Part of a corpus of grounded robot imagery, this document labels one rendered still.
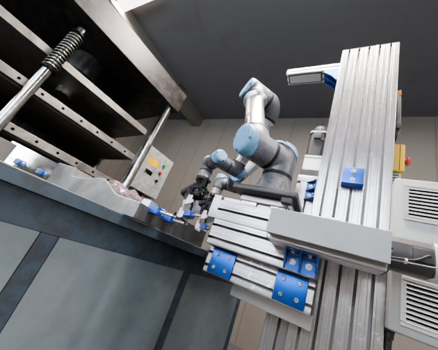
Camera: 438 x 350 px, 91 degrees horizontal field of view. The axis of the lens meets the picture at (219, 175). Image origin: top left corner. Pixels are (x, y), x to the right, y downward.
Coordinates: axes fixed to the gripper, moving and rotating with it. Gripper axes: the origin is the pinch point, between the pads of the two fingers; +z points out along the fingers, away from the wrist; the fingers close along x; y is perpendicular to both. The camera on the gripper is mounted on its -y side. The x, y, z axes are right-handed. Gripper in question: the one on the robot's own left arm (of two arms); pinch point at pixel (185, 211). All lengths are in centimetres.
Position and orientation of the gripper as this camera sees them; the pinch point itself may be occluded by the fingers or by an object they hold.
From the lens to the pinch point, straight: 112.0
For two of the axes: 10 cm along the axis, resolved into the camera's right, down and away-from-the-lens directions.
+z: -2.9, 7.9, -5.4
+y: 8.4, -0.6, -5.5
